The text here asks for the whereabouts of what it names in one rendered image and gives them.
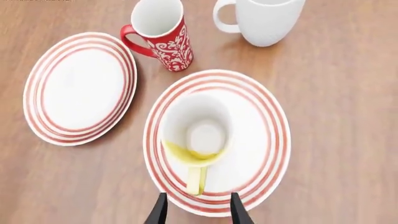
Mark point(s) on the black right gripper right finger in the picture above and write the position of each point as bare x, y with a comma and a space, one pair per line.
238, 211

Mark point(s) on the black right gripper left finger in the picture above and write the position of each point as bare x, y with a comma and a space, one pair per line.
158, 211

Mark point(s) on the white plate with red rings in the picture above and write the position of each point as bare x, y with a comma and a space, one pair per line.
82, 93
248, 149

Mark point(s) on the yellow and white mug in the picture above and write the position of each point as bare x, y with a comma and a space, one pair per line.
196, 126

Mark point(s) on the red mug with white pattern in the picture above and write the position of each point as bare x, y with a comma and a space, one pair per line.
164, 39

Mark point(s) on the white ribbed mug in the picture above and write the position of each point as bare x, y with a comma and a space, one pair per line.
264, 21

